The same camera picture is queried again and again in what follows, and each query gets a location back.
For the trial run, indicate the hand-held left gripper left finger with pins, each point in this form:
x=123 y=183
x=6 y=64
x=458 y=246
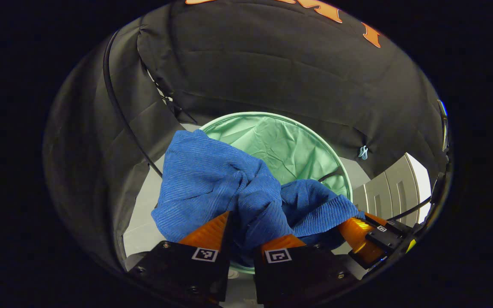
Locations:
x=228 y=233

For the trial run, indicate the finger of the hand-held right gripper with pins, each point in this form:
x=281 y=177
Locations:
x=390 y=226
x=357 y=239

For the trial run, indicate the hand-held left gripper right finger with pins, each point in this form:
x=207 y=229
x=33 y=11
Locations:
x=298 y=273

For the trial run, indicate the green laundry hamper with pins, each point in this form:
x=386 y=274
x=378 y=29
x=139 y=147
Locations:
x=280 y=145

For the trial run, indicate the light blue clip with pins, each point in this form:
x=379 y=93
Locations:
x=363 y=152

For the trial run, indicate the black backdrop cloth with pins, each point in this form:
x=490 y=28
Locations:
x=272 y=64

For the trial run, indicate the grey ribbed metal frame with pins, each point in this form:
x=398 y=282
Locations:
x=383 y=192

